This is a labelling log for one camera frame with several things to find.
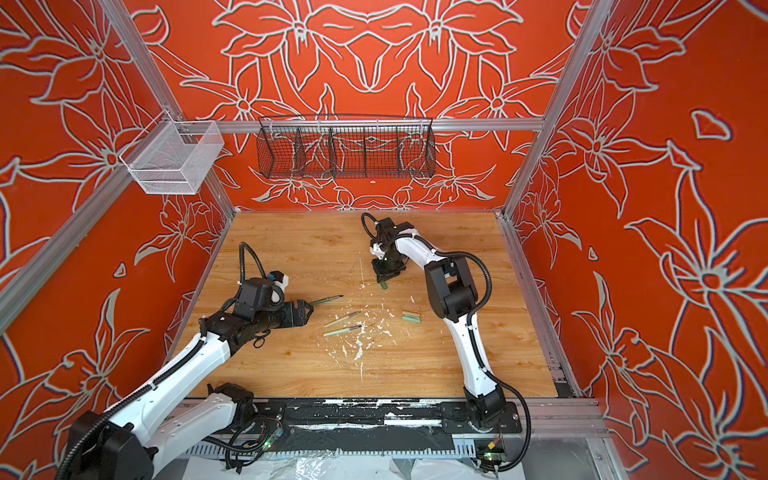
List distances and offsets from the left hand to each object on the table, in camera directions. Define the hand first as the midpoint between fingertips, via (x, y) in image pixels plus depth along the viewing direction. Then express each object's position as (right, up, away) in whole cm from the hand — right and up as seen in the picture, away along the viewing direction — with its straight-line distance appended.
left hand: (300, 307), depth 82 cm
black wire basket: (+11, +51, +17) cm, 55 cm away
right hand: (+22, +7, +18) cm, 29 cm away
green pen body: (+5, 0, +13) cm, 14 cm away
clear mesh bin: (-43, +45, +10) cm, 63 cm away
